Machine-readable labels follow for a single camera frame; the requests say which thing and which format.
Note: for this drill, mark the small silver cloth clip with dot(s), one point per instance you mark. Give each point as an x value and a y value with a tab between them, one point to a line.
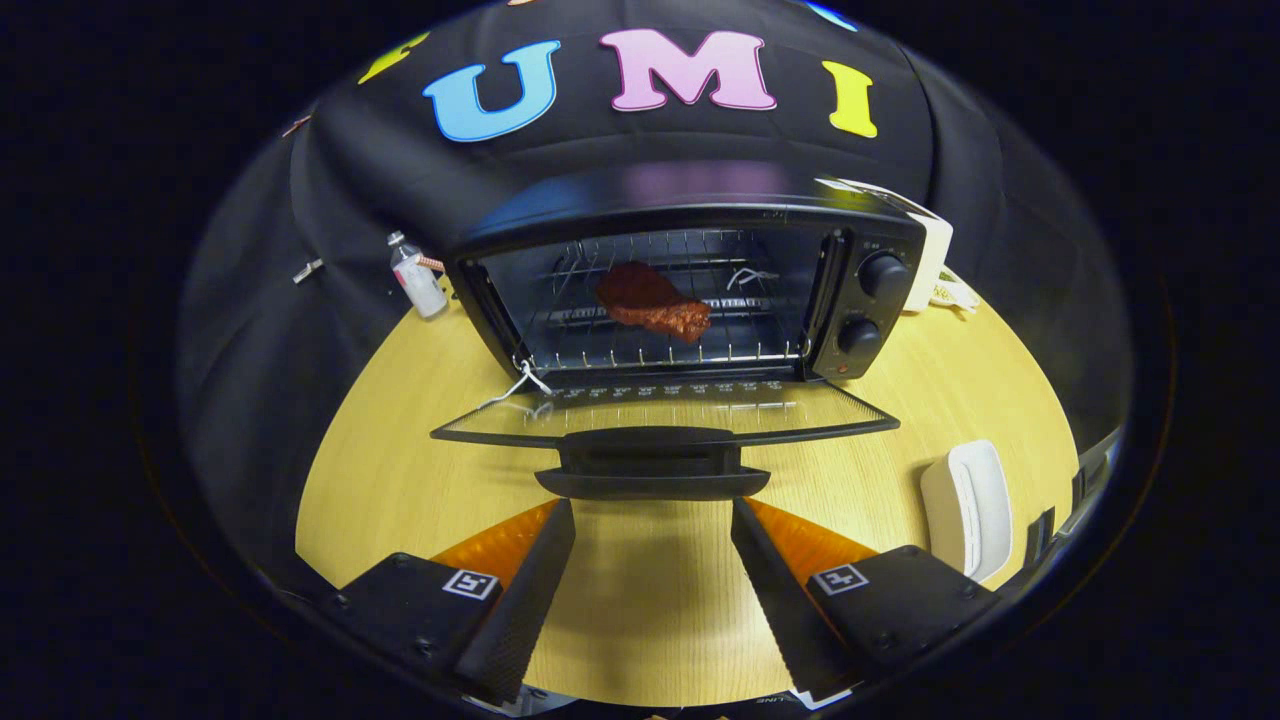
308	271

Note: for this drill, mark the grey chair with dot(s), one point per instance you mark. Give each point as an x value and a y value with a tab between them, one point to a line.
1040	530

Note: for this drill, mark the black backdrop cloth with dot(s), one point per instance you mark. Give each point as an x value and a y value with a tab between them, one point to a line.
700	140

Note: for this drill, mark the black toaster oven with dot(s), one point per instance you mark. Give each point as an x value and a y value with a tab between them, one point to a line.
865	305

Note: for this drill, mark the white divided dish with beans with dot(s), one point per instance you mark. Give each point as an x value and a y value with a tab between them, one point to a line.
950	295

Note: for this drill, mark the white pop-up toaster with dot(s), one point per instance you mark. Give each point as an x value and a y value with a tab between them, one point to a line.
935	260

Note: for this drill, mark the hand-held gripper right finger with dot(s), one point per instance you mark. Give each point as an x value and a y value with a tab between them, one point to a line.
775	600

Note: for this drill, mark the small brown cloth clip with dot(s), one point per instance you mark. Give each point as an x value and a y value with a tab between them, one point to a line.
297	125

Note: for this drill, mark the brown meat slice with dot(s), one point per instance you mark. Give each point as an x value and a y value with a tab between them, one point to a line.
650	300

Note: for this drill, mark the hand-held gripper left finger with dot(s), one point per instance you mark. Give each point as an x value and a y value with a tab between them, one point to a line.
530	600

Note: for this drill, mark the white ribbed dish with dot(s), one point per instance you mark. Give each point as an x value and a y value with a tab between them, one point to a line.
965	510

